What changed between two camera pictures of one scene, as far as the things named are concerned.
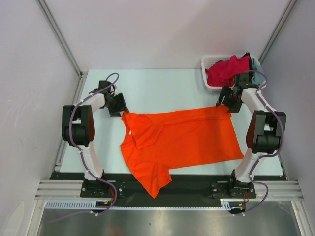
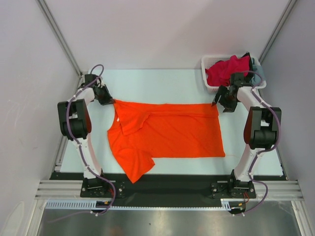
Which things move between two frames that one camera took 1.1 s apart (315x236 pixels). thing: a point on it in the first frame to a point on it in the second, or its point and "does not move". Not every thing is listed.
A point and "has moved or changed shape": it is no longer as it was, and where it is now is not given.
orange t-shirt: [153, 143] has moved or changed shape
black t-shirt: [251, 71] does not move
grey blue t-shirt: [259, 76] does not move
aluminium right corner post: [289, 7] does not move
